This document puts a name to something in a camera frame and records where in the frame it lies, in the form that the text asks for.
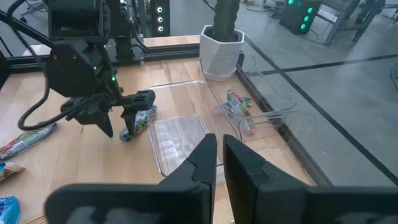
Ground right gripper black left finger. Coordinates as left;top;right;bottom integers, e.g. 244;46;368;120
44;133;218;224

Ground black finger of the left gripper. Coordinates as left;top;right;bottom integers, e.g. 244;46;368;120
60;95;115;139
119;90;156;138

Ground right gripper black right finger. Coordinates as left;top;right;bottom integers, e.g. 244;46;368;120
222;134;398;224

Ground purple green Chewy granola bar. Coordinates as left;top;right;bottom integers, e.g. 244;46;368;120
119;105;158;142

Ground red green Chewy granola bar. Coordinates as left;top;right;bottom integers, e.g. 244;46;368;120
0;123;58;161
216;89;253;118

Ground orange Chewy granola bar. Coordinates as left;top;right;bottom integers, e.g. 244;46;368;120
0;161;26;183

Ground blue granola bar wrapper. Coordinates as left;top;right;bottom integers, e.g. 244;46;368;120
0;195;21;224

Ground clear plastic bin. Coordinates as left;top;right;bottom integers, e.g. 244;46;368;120
198;52;298;146
148;80;242;179

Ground black computer tower glowing fans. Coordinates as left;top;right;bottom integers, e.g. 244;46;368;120
150;0;171;37

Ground woven straw placemat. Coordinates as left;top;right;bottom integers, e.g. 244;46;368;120
24;213;49;224

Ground black computer tower green lights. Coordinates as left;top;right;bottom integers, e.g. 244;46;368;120
279;0;322;35

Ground desk with metal legs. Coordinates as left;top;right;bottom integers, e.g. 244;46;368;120
320;0;387;46

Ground black table edge rail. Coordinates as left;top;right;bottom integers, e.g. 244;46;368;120
236;60;333;187
6;42;201;67

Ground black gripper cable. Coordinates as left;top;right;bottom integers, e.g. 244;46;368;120
17;27;110;132

